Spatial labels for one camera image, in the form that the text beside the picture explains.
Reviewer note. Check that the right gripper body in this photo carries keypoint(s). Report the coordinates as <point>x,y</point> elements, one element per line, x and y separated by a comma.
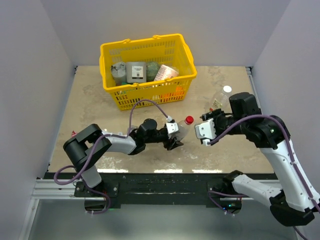
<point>220,120</point>

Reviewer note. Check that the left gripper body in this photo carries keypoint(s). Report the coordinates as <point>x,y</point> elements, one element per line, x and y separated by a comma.
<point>167,143</point>

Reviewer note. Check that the large clear square bottle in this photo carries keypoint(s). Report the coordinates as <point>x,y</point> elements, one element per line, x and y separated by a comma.
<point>219,100</point>

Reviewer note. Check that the red label water bottle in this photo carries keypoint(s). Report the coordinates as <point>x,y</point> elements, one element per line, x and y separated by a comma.
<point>183,129</point>

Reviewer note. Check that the red bottle cap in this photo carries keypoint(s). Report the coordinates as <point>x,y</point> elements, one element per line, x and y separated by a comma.
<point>189,120</point>

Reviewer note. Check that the white bottle cap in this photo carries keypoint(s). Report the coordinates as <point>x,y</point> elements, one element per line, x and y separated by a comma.
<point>227,89</point>

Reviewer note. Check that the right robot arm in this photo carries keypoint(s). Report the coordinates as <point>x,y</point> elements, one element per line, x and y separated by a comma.
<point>295,202</point>

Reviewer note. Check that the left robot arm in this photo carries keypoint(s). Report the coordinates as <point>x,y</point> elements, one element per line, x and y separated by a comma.
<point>89,145</point>

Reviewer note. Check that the blue label water bottle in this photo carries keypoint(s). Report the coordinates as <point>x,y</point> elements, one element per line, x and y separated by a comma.
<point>133,129</point>

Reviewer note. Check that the orange item in basket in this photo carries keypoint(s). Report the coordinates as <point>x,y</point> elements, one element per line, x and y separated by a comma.
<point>177,95</point>

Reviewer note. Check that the pink printed package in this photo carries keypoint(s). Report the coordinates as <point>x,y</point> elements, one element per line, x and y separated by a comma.
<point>165,72</point>

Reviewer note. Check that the green round vegetable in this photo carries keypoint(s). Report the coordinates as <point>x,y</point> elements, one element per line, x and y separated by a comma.
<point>152,68</point>

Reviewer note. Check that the grey box with label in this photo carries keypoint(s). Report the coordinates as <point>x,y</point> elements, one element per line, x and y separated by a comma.
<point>136,72</point>

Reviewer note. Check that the yellow plastic basket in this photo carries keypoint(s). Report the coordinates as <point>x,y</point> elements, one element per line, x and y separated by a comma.
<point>169,49</point>

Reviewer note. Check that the grey crumpled can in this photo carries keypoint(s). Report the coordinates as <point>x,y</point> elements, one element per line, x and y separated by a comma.
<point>119,73</point>

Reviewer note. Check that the pink snack packet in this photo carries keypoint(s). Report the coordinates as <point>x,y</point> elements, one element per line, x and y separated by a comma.
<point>73,133</point>

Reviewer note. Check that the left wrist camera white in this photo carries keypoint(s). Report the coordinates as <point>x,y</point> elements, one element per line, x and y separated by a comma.
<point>171,126</point>

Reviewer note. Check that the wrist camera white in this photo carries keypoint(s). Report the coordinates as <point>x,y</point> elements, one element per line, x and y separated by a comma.
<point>171,126</point>
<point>205,132</point>

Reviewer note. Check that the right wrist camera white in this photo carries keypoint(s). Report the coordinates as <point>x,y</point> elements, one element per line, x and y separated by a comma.
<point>205,132</point>

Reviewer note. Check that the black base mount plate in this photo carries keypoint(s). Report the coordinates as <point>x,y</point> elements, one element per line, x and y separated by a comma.
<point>164,188</point>

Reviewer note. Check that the aluminium frame rail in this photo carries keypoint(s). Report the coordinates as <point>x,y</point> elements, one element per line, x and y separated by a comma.
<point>59,215</point>

